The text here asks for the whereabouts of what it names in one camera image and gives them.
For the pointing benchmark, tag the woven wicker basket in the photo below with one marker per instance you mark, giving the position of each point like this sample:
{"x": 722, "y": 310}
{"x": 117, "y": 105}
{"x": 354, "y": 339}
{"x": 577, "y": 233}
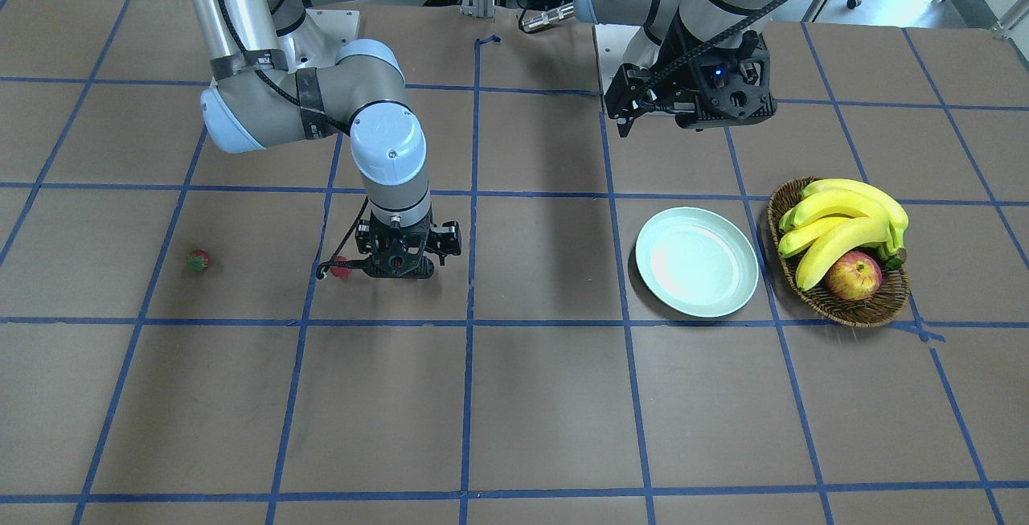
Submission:
{"x": 881, "y": 308}

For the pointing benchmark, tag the yellow banana bunch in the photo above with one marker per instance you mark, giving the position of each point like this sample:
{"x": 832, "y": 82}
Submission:
{"x": 816, "y": 222}

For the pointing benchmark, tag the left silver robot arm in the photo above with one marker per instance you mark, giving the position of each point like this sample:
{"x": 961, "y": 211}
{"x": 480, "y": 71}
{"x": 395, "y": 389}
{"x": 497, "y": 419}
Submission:
{"x": 715, "y": 23}

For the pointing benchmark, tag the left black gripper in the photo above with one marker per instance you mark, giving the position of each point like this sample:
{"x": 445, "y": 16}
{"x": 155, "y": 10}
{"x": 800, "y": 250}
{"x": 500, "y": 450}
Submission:
{"x": 683, "y": 79}

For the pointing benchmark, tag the red apple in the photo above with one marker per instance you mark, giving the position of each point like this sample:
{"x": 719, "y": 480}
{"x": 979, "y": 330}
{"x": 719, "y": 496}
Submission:
{"x": 855, "y": 276}

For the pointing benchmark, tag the red strawberry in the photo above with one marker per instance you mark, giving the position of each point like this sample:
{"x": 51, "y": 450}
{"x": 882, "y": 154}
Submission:
{"x": 198, "y": 260}
{"x": 338, "y": 268}

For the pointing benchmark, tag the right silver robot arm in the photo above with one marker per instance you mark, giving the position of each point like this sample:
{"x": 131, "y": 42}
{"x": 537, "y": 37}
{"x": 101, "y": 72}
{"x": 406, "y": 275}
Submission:
{"x": 279, "y": 76}

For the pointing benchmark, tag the pale green plate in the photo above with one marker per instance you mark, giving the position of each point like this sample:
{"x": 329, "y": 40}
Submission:
{"x": 696, "y": 262}

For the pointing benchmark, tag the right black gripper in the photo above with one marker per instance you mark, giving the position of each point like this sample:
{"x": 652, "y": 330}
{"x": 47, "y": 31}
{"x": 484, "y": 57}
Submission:
{"x": 444, "y": 239}

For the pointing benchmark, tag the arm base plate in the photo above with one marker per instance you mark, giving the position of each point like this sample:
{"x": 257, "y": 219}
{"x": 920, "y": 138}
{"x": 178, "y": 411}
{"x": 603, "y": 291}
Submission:
{"x": 618, "y": 44}
{"x": 314, "y": 42}

